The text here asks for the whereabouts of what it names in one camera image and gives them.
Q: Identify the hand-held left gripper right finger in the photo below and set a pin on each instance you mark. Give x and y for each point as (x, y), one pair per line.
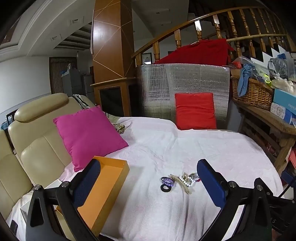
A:
(211, 180)

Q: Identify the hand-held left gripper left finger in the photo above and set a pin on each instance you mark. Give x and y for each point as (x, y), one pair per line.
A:
(89, 183)

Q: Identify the silver metal wristwatch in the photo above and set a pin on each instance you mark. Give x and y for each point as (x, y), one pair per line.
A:
(194, 175)

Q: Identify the orange cardboard box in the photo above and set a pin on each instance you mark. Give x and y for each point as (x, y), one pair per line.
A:
(108, 176)

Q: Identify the beige hair claw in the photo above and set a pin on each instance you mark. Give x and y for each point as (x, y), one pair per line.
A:
(183, 188)

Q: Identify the pink pillow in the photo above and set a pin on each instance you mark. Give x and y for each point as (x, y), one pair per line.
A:
(87, 134)

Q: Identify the white towel blanket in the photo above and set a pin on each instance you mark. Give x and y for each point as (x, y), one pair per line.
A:
(161, 150)

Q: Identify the camouflage cloth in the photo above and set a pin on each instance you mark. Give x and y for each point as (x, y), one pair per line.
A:
(120, 128)

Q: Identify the beige leather sofa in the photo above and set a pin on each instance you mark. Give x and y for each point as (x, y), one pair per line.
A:
(34, 143)

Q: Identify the red pillow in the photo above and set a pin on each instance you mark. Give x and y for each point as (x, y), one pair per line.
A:
(195, 111)

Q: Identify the striped cloth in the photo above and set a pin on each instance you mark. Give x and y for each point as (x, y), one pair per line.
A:
(81, 100)

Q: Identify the wooden cabinet with dark panel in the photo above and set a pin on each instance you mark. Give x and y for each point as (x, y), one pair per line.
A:
(109, 99)

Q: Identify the wicker basket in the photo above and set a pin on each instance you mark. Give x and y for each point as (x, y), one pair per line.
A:
(254, 95)

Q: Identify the white patterned box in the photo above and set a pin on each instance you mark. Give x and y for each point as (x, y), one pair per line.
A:
(279, 112)

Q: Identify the grey refrigerator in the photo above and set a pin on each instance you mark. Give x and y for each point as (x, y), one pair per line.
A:
(71, 81)

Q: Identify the silver foil insulation panel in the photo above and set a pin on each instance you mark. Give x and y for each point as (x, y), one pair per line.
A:
(159, 88)

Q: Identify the blue cloth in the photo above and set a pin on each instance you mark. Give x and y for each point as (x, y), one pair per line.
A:
(245, 78)

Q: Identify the blue cardboard box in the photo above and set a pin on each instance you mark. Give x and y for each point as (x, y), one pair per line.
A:
(284, 99)

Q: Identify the red cloth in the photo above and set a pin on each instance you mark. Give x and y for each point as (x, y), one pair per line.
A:
(198, 53)

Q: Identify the clear plastic bag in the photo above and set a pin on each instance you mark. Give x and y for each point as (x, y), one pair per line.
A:
(278, 67)

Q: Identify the framed picture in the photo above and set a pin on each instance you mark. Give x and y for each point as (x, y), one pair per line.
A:
(146, 58)

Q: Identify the wooden pillar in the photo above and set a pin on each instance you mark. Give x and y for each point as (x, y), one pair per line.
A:
(108, 46)

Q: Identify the wooden stair banister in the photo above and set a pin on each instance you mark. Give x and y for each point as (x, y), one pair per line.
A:
(177, 39)

